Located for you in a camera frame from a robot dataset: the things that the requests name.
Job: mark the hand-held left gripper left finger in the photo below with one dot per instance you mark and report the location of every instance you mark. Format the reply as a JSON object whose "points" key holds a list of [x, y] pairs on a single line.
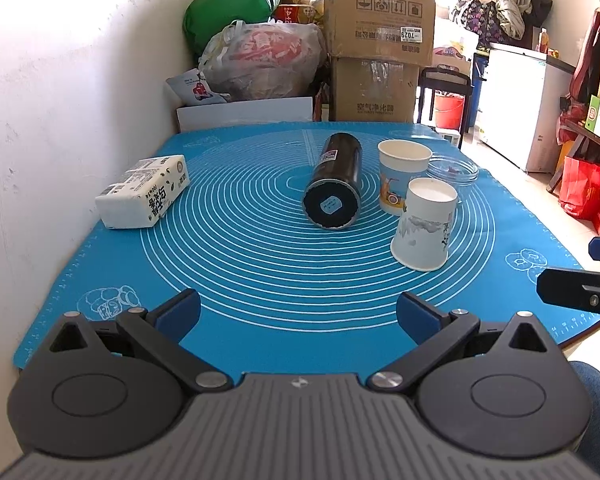
{"points": [[177, 319]]}

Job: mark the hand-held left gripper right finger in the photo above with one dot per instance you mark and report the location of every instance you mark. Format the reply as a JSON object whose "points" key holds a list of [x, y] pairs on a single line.
{"points": [[419, 317]]}

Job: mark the paper cup with orange print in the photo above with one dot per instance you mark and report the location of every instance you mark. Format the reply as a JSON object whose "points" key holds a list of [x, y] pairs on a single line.
{"points": [[392, 187]]}

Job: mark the white paper cup landscape print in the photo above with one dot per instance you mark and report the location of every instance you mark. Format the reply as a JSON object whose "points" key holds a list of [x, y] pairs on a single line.
{"points": [[425, 230]]}

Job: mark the blue silicone baking mat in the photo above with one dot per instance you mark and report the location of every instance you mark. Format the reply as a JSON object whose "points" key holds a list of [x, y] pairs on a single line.
{"points": [[260, 265]]}

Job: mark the person's leg in jeans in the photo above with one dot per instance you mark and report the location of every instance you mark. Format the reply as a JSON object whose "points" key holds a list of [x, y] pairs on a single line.
{"points": [[597, 400]]}

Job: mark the dark wooden side table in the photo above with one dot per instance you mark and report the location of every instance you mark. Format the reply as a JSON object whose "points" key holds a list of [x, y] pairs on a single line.
{"points": [[580, 130]]}

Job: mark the white tissue pack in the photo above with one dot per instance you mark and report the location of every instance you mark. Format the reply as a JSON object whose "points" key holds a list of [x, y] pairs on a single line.
{"points": [[140, 192]]}

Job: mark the clear glass dish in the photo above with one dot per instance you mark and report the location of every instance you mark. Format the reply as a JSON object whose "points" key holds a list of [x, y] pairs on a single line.
{"points": [[457, 170]]}

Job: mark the white chest freezer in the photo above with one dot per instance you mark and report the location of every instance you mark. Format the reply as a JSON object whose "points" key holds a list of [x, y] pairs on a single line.
{"points": [[520, 105]]}

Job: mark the black thermos bottle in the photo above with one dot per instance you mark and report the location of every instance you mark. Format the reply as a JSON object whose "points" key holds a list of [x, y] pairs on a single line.
{"points": [[337, 170]]}

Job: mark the red bucket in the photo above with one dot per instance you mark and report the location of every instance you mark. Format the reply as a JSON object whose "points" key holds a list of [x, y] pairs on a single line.
{"points": [[449, 110]]}

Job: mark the white flat box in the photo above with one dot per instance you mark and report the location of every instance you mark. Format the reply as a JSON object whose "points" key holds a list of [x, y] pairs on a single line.
{"points": [[245, 112]]}

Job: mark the orange drink bottle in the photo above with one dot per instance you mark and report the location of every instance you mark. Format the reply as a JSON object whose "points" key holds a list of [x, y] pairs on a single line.
{"points": [[543, 40]]}

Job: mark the plain brown cardboard box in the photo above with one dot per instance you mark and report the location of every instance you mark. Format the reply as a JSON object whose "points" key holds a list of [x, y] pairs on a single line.
{"points": [[375, 92]]}

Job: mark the white printed pouch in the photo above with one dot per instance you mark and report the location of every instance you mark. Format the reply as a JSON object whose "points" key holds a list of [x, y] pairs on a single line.
{"points": [[195, 87]]}

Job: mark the black chair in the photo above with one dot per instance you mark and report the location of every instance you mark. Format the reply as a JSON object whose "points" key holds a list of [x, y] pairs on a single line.
{"points": [[445, 74]]}

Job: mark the floral fabric bag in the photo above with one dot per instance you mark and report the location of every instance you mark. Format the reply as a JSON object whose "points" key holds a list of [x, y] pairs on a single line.
{"points": [[472, 17]]}

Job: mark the clear plastic bag red contents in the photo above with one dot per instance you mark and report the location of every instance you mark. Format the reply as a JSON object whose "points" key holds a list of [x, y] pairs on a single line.
{"points": [[265, 60]]}

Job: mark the large taped cardboard box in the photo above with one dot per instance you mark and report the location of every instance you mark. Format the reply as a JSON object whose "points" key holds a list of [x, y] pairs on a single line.
{"points": [[375, 5]]}

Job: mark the green bag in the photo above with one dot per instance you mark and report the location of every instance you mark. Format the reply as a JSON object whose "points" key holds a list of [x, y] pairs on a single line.
{"points": [[225, 5]]}

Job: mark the red printed box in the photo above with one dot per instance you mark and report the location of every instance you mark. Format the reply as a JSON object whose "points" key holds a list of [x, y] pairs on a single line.
{"points": [[297, 14]]}

